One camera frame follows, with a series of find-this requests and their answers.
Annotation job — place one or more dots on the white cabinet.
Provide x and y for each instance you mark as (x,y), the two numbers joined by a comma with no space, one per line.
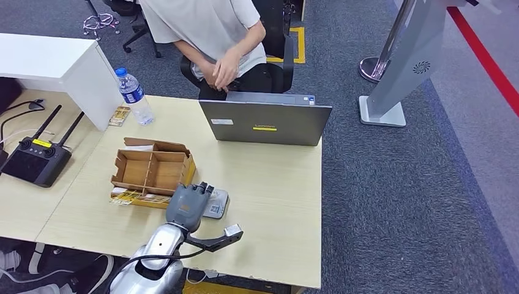
(44,57)

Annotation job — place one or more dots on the black bag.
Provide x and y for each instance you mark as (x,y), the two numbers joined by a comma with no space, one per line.
(8,93)

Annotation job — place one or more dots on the person's left forearm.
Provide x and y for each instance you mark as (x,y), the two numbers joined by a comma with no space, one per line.
(251,38)

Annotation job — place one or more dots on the grey card reader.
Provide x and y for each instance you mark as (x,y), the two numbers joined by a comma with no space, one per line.
(219,205)

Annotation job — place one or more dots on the grey laptop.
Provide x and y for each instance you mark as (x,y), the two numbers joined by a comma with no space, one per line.
(263,121)

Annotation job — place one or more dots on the clear plastic water bottle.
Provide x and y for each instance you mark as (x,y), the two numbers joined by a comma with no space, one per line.
(134,97)

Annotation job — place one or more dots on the black wheeled office chair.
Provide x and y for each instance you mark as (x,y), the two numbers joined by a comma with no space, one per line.
(138,33)

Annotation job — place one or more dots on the person's left hand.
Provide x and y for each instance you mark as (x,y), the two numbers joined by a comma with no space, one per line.
(227,69)

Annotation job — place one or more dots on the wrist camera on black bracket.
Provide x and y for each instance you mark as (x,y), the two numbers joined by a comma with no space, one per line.
(227,237)

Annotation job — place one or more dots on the grey kiosk stand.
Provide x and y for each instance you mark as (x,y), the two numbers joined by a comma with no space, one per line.
(413,48)

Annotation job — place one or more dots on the red floor tape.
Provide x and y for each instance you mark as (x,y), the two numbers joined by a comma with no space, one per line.
(486,61)

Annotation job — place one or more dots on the yellow floor tape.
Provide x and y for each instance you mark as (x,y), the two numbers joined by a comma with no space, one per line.
(301,44)

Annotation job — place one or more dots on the black remote controller with antennas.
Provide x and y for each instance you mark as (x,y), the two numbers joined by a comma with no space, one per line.
(34,162)

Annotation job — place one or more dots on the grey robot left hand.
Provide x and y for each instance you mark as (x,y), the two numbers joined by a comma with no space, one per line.
(186,207)

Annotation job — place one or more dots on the brown cardboard divider box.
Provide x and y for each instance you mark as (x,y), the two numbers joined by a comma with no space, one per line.
(162,174)

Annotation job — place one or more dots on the person's right forearm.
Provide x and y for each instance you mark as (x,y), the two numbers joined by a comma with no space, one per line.
(190,52)

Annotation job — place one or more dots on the person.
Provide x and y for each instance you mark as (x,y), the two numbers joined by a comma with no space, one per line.
(194,20)

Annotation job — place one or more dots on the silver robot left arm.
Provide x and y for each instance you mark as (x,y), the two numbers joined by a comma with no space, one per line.
(162,243)

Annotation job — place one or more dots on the gold patterned card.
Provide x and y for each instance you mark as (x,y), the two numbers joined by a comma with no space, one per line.
(119,116)

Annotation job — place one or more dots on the person's right hand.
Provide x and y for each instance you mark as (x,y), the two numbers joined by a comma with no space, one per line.
(207,73)

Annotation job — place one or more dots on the chrome stanchion post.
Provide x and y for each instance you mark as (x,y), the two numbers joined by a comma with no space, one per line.
(377,67)

